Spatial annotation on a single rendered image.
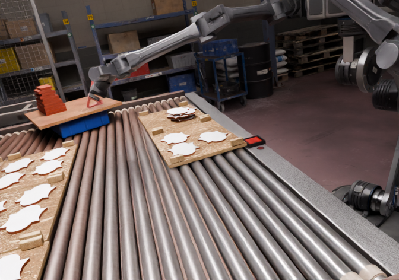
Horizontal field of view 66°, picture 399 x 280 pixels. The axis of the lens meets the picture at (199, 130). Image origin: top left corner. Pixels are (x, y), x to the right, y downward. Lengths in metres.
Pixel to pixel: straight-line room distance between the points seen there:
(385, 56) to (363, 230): 0.42
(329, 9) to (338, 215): 0.95
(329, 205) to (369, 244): 0.17
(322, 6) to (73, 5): 5.22
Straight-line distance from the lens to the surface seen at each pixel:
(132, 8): 6.35
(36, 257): 1.00
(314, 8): 1.61
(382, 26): 0.93
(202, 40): 1.28
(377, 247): 0.86
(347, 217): 0.94
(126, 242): 0.93
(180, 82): 5.93
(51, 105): 2.14
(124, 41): 5.74
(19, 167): 1.67
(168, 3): 5.81
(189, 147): 1.36
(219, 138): 1.40
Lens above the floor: 1.47
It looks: 20 degrees down
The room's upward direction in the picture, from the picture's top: 9 degrees counter-clockwise
